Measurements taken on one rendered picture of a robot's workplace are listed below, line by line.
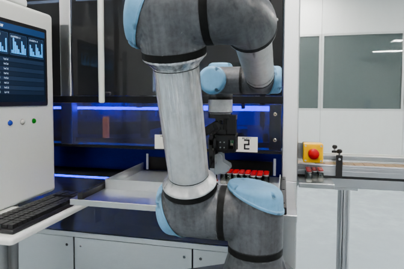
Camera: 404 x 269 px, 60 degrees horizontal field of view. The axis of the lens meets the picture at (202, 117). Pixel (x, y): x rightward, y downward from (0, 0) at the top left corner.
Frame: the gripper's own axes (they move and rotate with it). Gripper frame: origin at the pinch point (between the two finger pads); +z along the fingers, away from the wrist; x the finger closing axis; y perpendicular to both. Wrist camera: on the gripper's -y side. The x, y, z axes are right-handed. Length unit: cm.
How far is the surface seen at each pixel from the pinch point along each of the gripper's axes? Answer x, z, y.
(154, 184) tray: 5.3, 4.8, -21.6
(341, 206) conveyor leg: 46, 20, 45
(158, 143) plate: 31.3, -5.8, -29.5
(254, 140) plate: 31.3, -8.3, 10.2
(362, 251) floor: 187, 97, 84
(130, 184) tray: 5.3, 5.1, -30.2
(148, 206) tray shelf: -8.7, 7.7, -18.2
